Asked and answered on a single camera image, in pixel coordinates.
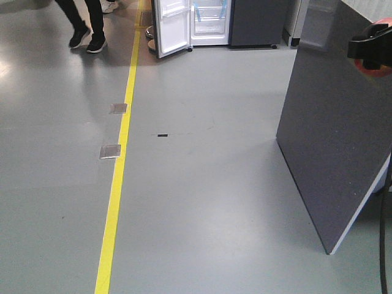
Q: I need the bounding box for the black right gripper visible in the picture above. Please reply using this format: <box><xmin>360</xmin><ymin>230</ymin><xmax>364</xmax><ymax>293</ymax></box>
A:
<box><xmin>347</xmin><ymin>24</ymin><xmax>391</xmax><ymax>67</ymax></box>

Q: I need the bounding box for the red yellow apple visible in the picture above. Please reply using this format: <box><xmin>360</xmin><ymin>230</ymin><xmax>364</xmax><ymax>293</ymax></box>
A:
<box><xmin>354</xmin><ymin>17</ymin><xmax>391</xmax><ymax>77</ymax></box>

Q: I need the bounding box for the fridge door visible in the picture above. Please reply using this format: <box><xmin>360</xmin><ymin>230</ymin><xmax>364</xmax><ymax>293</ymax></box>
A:
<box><xmin>151</xmin><ymin>0</ymin><xmax>192</xmax><ymax>59</ymax></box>

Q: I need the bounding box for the open white fridge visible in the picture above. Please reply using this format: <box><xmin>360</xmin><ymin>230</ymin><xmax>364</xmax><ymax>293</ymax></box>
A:
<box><xmin>151</xmin><ymin>0</ymin><xmax>292</xmax><ymax>59</ymax></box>

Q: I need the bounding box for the grey kitchen counter cabinet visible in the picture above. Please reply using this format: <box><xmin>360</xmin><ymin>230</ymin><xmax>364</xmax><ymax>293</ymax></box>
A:
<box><xmin>276</xmin><ymin>1</ymin><xmax>391</xmax><ymax>254</ymax></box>

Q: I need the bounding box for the metal floor plate far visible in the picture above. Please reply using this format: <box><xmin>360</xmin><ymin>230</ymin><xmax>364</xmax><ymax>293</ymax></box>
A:
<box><xmin>109</xmin><ymin>104</ymin><xmax>128</xmax><ymax>114</ymax></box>

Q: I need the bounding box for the metal floor plate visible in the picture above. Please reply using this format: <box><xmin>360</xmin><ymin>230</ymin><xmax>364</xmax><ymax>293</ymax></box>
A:
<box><xmin>99</xmin><ymin>145</ymin><xmax>121</xmax><ymax>159</ymax></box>
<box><xmin>109</xmin><ymin>104</ymin><xmax>128</xmax><ymax>114</ymax></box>

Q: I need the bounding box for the person with white sneakers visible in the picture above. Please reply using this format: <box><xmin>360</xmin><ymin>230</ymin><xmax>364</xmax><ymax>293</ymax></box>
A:
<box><xmin>100</xmin><ymin>0</ymin><xmax>119</xmax><ymax>14</ymax></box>

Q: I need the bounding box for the metal floor plate near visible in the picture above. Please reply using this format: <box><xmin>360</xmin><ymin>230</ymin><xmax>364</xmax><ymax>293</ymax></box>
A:
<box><xmin>99</xmin><ymin>145</ymin><xmax>121</xmax><ymax>159</ymax></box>

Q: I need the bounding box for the person in black trousers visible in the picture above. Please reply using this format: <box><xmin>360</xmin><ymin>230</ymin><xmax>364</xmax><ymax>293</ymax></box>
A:
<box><xmin>55</xmin><ymin>0</ymin><xmax>107</xmax><ymax>54</ymax></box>

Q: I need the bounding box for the yellow floor tape line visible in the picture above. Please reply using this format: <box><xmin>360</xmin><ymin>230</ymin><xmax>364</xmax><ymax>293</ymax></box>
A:
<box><xmin>94</xmin><ymin>1</ymin><xmax>151</xmax><ymax>293</ymax></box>

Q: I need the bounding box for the black hanging cable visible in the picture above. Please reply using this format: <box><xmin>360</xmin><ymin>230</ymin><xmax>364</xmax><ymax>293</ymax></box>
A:
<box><xmin>379</xmin><ymin>159</ymin><xmax>392</xmax><ymax>294</ymax></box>

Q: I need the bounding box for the chrome stanchion post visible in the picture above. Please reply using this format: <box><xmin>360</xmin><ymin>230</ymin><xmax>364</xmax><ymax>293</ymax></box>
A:
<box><xmin>145</xmin><ymin>26</ymin><xmax>156</xmax><ymax>52</ymax></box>

